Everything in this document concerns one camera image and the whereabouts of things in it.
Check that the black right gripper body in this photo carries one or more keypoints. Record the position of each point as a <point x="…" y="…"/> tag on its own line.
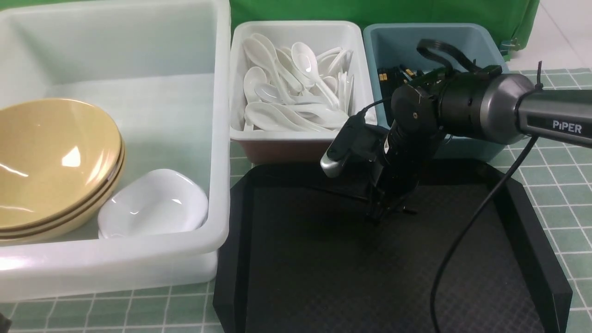
<point x="398" y="162"/>

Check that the blue chopstick bin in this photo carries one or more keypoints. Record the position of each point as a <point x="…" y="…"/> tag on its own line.
<point x="428" y="47"/>

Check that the white dish in tub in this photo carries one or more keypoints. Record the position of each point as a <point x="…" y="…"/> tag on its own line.
<point x="162" y="201"/>

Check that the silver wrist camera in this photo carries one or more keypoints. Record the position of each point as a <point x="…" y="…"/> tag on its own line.
<point x="346" y="146"/>

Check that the yellow bowl top stacked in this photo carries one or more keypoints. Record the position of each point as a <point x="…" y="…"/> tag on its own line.
<point x="74" y="219"/>

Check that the yellow noodle bowl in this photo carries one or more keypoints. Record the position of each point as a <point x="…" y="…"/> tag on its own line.
<point x="55" y="153"/>

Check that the white spoon bin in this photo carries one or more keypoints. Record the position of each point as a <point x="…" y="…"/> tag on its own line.
<point x="274" y="147"/>

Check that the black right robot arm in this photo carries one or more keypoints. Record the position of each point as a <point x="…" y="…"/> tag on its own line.
<point x="482" y="104"/>

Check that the black serving tray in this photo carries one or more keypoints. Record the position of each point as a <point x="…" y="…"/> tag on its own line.
<point x="301" y="257"/>

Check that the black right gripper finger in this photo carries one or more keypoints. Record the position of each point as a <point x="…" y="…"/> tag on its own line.
<point x="387" y="206"/>

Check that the white spoon upright top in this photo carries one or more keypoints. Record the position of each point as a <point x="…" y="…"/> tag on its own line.
<point x="305" y="60"/>

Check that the large white plastic tub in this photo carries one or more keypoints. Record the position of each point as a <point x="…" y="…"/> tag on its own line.
<point x="160" y="68"/>

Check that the black chopsticks pile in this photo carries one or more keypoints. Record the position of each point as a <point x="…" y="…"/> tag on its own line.
<point x="392" y="78"/>

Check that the white spoon left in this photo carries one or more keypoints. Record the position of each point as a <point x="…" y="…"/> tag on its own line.
<point x="253" y="77"/>

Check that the green checkered tablecloth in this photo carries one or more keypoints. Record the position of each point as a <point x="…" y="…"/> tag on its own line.
<point x="557" y="178"/>

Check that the white spoon front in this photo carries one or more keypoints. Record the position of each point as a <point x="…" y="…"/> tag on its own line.
<point x="277" y="117"/>

